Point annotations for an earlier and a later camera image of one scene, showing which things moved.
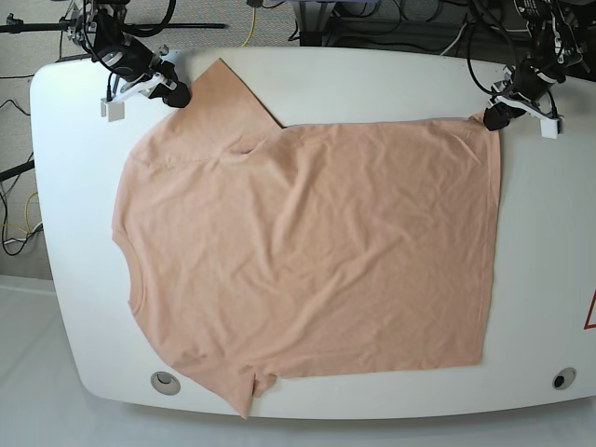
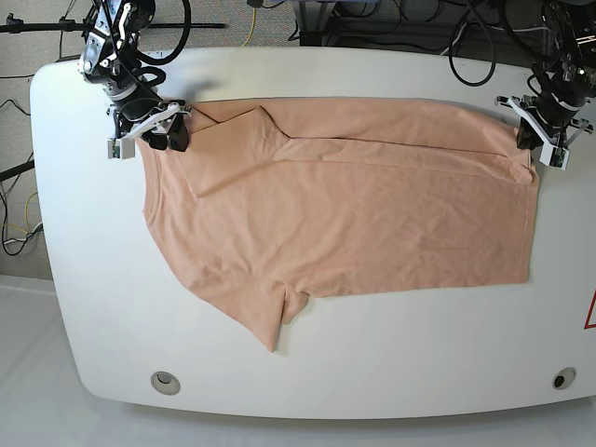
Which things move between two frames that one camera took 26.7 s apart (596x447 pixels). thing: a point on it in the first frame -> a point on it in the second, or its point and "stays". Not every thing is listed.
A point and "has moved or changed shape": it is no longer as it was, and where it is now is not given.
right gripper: x=527 y=85 -> x=550 y=124
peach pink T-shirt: x=256 y=251 has moved or changed shape
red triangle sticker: x=586 y=324 stays
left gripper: x=136 y=64 -> x=135 y=115
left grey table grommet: x=165 y=383 stays
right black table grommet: x=564 y=378 stays
